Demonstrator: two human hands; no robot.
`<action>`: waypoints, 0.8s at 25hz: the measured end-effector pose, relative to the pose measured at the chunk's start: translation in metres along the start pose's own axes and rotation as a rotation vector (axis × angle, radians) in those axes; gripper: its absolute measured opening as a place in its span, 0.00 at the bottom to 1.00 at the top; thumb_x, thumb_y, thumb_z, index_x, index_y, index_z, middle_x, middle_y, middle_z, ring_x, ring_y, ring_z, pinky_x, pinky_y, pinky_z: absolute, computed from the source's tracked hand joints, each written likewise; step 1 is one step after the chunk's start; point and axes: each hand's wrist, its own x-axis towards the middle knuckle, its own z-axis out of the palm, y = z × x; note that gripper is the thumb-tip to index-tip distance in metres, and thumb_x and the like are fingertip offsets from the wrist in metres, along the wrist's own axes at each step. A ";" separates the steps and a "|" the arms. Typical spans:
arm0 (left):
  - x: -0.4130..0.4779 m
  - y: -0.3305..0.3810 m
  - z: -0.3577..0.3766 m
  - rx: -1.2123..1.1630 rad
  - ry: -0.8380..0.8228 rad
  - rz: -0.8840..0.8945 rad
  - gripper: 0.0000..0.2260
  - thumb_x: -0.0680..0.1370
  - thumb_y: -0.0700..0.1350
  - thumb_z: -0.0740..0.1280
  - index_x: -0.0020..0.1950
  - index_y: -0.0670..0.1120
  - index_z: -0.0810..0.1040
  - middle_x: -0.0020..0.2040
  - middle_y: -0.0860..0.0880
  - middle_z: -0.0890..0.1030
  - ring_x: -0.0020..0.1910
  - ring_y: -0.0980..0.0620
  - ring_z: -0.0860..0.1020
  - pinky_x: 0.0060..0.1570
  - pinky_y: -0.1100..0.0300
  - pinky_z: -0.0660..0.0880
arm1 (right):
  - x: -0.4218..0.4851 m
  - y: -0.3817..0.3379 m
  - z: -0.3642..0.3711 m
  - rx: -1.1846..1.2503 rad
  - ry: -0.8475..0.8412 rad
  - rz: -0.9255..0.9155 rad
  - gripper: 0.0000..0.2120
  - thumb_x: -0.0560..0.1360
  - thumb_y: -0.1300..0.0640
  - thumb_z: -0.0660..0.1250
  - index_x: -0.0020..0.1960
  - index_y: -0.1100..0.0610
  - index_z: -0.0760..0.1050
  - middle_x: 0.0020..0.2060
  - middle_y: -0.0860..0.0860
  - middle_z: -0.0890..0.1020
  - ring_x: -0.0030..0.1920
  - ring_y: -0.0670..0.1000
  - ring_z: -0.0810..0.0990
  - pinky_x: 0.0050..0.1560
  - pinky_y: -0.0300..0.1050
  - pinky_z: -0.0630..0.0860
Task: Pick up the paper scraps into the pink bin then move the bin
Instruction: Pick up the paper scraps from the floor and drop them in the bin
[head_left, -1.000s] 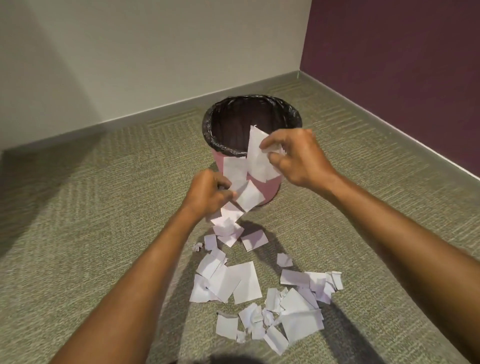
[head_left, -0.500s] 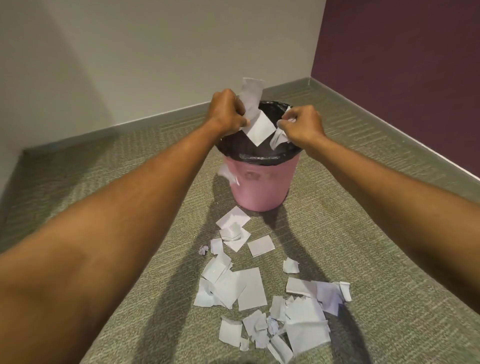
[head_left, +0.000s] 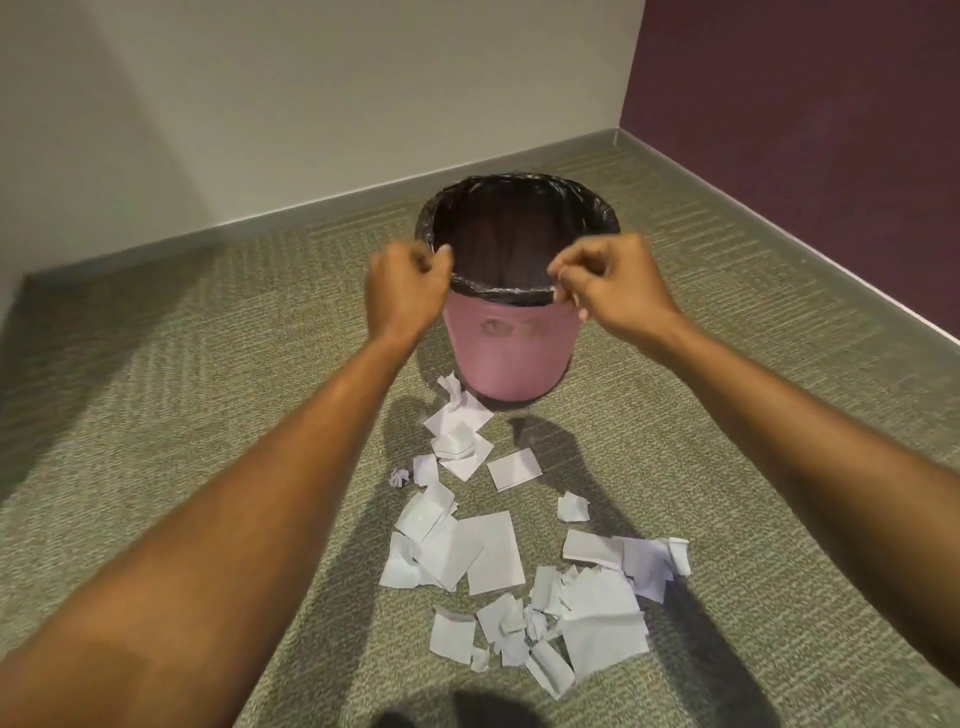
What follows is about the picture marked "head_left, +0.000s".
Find person's right forearm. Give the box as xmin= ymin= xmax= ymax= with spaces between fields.
xmin=637 ymin=310 xmax=960 ymax=685

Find person's left forearm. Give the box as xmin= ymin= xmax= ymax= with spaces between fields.
xmin=0 ymin=330 xmax=433 ymax=728

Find black plastic bin liner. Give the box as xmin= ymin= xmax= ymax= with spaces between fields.
xmin=416 ymin=174 xmax=622 ymax=309

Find person's right hand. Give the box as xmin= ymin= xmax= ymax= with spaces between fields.
xmin=546 ymin=231 xmax=685 ymax=348

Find pink plastic waste bin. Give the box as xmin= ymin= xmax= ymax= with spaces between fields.
xmin=441 ymin=288 xmax=583 ymax=403

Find grey wall baseboard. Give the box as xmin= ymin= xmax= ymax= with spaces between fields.
xmin=615 ymin=127 xmax=960 ymax=355
xmin=21 ymin=127 xmax=622 ymax=280

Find person's left hand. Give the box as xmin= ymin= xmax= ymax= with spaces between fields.
xmin=364 ymin=240 xmax=456 ymax=351

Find pile of torn white paper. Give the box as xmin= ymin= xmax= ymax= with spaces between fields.
xmin=378 ymin=371 xmax=693 ymax=702

